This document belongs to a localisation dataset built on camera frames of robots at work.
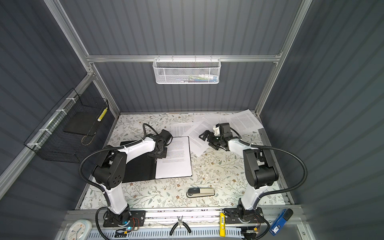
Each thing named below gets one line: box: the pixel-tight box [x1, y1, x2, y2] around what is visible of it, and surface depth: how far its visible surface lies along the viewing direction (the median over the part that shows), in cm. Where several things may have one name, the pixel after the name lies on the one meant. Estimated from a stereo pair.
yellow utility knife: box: [219, 212, 226, 237], surface depth 72 cm
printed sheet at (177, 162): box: [155, 136, 192, 179], surface depth 94 cm
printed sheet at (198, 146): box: [183, 117, 214, 157], surface depth 110 cm
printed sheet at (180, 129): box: [170, 122, 194, 137], surface depth 114 cm
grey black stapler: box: [186, 187, 216, 198], surface depth 82 cm
